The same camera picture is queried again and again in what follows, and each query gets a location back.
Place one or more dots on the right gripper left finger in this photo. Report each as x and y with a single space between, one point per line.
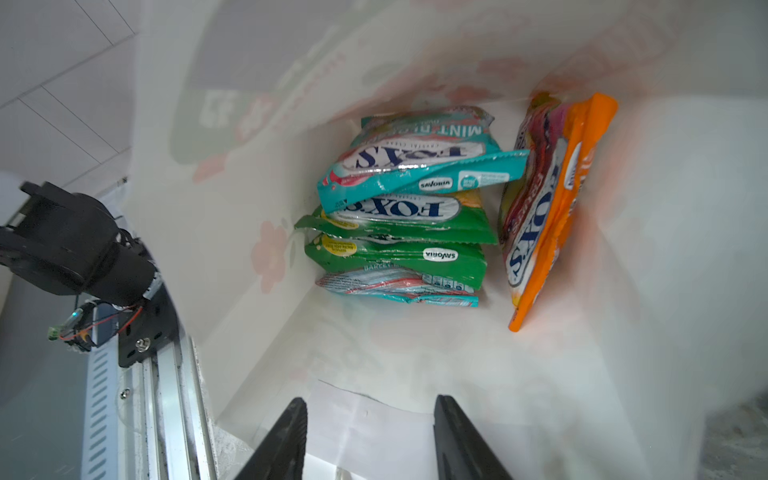
281 454

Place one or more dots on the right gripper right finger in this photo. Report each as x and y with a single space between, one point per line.
461 451

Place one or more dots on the white floral paper bag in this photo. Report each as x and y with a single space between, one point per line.
653 318

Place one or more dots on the green spring tea candy bag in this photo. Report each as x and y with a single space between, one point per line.
450 218

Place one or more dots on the teal mint blossom candy bag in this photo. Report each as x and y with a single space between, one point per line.
429 152

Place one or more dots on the orange Fox's candy bag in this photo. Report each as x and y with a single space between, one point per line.
536 210

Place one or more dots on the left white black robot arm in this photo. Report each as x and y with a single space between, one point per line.
69 243

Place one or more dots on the white ventilation grille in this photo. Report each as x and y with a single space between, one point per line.
100 433

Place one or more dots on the left controller board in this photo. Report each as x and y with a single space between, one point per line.
92 324

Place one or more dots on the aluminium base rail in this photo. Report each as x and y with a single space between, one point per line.
162 426

